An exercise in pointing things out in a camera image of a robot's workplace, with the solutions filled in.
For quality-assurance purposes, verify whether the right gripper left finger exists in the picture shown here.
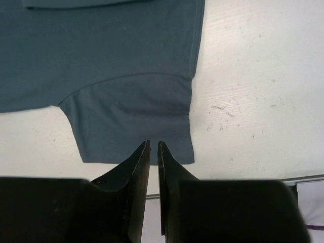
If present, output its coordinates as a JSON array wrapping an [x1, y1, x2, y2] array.
[[1, 141, 150, 242]]

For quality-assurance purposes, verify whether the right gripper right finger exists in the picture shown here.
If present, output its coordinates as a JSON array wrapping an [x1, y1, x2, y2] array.
[[157, 142, 310, 242]]

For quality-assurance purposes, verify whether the teal blue t shirt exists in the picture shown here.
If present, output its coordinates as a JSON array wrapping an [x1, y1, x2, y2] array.
[[1, 1, 205, 164]]

